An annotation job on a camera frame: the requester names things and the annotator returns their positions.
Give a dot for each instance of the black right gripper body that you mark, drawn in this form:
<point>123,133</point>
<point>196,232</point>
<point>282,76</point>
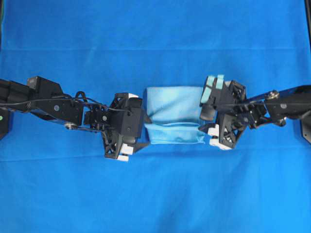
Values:
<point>224,97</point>

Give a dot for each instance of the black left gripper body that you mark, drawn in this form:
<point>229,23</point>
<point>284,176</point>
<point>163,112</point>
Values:
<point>124,126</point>

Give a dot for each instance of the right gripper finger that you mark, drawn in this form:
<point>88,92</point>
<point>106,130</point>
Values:
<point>206,127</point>
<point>207,112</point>

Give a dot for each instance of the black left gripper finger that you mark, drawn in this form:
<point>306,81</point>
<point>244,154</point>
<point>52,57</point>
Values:
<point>138,146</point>
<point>146,119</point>

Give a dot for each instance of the light blue towel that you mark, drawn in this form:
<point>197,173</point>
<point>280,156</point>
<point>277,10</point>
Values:
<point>175,115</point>

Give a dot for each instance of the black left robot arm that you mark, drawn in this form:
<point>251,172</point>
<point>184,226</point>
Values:
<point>75,113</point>

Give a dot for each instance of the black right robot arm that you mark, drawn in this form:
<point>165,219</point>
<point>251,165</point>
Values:
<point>275,107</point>

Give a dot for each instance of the blue table cloth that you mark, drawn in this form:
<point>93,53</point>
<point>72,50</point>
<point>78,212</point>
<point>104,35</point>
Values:
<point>53,180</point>

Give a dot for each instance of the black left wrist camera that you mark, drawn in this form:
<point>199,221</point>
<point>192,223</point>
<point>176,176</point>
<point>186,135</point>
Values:
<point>42,88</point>

